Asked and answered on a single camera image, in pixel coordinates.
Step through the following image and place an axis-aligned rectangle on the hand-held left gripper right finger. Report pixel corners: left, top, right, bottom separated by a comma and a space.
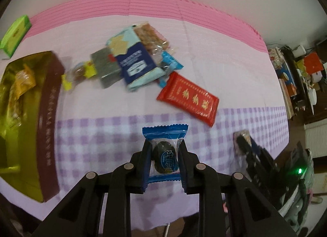
178, 140, 298, 237

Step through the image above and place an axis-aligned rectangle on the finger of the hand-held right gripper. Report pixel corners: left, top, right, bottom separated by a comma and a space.
235, 135, 270, 193
249, 137, 281, 175

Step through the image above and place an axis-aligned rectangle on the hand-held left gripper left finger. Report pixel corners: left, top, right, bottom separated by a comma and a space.
32, 139, 154, 237

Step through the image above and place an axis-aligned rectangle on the blue dark candy packet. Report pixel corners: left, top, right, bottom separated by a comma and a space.
142, 123, 189, 185

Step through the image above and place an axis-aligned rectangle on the small clear brown snack packet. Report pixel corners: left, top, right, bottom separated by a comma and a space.
233, 130, 252, 156

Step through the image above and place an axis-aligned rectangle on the red snack packet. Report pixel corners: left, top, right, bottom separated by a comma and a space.
156, 71, 220, 128

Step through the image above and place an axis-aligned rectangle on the gold tin box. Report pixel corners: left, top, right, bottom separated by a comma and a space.
0, 51, 65, 203

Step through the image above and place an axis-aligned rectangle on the small blue snack packet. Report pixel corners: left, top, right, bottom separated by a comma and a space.
158, 51, 184, 88

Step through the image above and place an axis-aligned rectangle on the dark green seaweed snack packet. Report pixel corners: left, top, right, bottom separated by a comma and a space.
91, 47, 122, 89

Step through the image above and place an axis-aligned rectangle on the yellow brown candy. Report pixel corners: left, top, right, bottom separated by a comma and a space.
61, 61, 97, 92

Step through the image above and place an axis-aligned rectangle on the clear peanut brittle packet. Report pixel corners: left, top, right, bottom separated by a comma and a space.
133, 21, 171, 56

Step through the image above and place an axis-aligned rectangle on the white radiator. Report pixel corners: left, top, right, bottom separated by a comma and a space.
304, 120, 327, 158

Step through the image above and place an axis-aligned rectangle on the pink and purple checkered tablecloth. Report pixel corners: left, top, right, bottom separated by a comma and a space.
0, 0, 290, 227

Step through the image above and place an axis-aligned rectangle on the cluttered black shelf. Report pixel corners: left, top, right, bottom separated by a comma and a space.
267, 44, 327, 120

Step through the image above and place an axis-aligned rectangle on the light blue navy snack pack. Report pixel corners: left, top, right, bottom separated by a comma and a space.
106, 26, 166, 92

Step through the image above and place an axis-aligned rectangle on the red box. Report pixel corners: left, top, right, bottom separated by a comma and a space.
304, 53, 323, 74

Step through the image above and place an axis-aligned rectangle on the white cup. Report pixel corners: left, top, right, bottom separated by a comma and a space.
292, 45, 307, 57

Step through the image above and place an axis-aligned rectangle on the orange snack packet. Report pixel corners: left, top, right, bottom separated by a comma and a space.
14, 64, 36, 100

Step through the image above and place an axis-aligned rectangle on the green tissue box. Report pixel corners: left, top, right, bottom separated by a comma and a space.
0, 15, 32, 57

